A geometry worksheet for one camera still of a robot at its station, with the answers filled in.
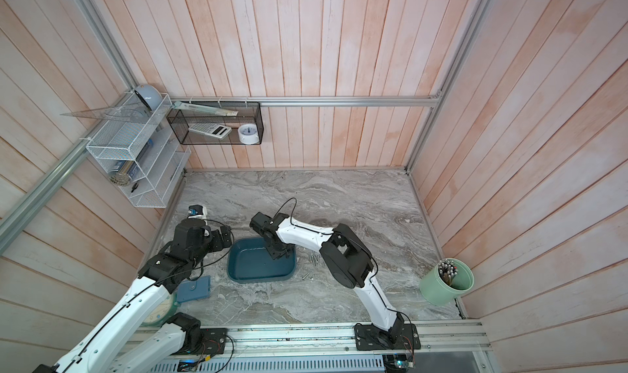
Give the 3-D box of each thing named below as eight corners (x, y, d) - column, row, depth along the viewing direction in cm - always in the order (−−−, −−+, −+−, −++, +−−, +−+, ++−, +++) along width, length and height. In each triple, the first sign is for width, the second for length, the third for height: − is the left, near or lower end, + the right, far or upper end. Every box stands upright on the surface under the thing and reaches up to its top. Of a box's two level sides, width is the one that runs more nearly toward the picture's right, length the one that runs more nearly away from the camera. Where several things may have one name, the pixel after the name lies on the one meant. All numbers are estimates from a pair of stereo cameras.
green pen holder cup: (422, 305, 82) (445, 288, 68) (414, 278, 88) (434, 257, 74) (454, 305, 82) (485, 288, 68) (445, 278, 88) (471, 257, 74)
